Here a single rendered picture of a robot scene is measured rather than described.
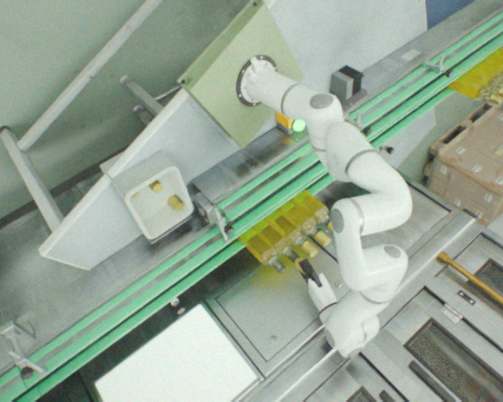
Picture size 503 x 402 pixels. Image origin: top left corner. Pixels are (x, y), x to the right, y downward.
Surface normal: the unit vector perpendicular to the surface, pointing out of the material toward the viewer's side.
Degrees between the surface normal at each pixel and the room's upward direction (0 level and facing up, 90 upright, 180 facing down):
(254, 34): 4
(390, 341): 90
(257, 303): 90
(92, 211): 0
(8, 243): 90
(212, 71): 4
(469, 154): 82
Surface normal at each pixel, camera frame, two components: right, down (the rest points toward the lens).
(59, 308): -0.13, -0.62
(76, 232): 0.62, 0.56
